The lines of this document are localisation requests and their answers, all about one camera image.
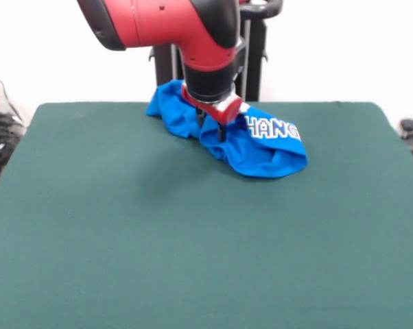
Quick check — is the dark green table cloth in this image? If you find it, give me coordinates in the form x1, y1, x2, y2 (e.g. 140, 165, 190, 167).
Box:
0, 101, 413, 329

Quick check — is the blue printed T-shirt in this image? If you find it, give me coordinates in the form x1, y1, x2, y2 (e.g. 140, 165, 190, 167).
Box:
145, 79, 309, 180

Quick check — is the black office chair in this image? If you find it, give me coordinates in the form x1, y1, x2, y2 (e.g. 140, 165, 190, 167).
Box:
399, 118, 413, 172

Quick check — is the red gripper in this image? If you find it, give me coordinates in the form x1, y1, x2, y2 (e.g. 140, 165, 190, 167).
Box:
180, 84, 244, 142

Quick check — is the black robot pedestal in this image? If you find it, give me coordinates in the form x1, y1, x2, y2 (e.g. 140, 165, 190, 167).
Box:
147, 0, 283, 103

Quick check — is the black cable tangle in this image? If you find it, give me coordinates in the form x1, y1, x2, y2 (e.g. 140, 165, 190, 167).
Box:
0, 63, 27, 181

